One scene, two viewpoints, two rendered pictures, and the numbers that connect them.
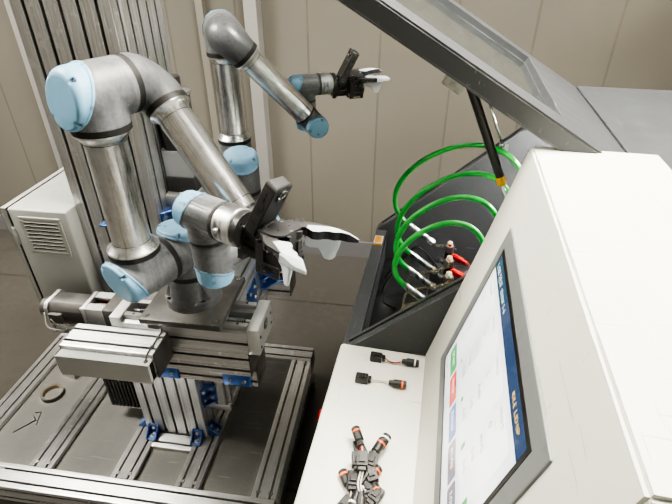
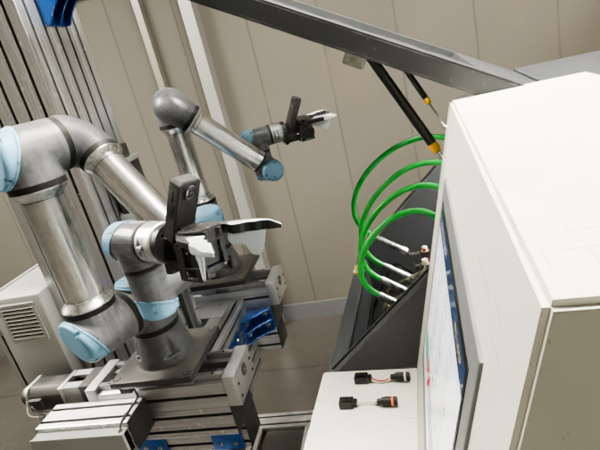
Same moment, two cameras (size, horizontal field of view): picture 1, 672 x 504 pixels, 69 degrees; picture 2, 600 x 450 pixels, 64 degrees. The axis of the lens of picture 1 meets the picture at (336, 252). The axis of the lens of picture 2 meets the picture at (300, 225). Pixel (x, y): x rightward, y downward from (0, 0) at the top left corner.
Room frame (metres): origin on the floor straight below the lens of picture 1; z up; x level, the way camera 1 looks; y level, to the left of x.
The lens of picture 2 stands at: (-0.01, -0.13, 1.68)
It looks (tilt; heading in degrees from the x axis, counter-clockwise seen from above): 19 degrees down; 5
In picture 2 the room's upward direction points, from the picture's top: 14 degrees counter-clockwise
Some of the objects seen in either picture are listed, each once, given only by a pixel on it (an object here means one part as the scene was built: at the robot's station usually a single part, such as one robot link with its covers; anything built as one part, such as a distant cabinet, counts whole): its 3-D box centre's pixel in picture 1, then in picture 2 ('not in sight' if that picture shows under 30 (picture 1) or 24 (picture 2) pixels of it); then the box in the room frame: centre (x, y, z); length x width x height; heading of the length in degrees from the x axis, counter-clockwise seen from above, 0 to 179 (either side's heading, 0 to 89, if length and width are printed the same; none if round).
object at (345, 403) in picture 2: (380, 380); (368, 401); (0.81, -0.11, 0.99); 0.12 x 0.02 x 0.02; 78
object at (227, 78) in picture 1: (229, 98); (188, 163); (1.69, 0.36, 1.41); 0.15 x 0.12 x 0.55; 18
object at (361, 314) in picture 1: (368, 296); (356, 326); (1.29, -0.11, 0.87); 0.62 x 0.04 x 0.16; 168
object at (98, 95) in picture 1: (120, 191); (65, 246); (0.96, 0.47, 1.41); 0.15 x 0.12 x 0.55; 146
